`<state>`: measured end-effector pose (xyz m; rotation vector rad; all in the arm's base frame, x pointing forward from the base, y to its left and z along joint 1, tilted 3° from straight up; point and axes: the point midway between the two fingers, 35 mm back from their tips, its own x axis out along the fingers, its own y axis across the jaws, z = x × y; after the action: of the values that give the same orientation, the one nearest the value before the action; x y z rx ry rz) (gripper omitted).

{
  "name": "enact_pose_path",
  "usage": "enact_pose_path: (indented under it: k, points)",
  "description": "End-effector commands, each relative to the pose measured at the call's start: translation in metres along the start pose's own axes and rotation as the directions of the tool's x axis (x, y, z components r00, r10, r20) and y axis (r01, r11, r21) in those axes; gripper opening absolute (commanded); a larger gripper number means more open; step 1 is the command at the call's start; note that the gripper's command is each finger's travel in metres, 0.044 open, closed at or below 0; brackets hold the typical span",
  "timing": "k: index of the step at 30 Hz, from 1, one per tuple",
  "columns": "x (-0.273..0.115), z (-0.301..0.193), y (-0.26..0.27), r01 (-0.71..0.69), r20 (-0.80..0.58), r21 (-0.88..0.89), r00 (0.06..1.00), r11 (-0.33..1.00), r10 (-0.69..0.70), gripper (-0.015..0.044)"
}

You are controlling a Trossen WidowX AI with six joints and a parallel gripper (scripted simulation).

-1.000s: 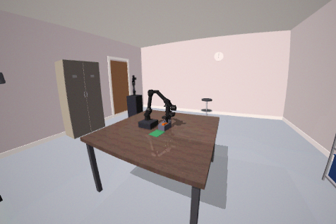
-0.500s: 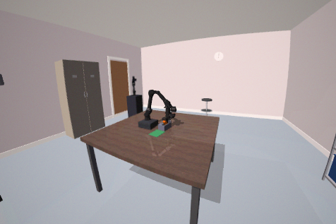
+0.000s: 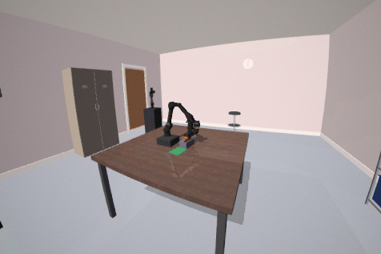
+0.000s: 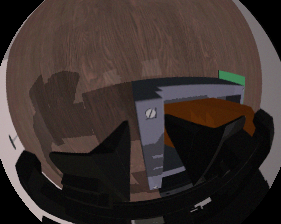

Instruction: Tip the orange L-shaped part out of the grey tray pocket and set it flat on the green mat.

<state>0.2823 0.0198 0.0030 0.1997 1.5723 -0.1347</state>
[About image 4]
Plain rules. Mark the orange l-shaped part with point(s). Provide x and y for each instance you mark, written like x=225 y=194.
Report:
x=212 y=112

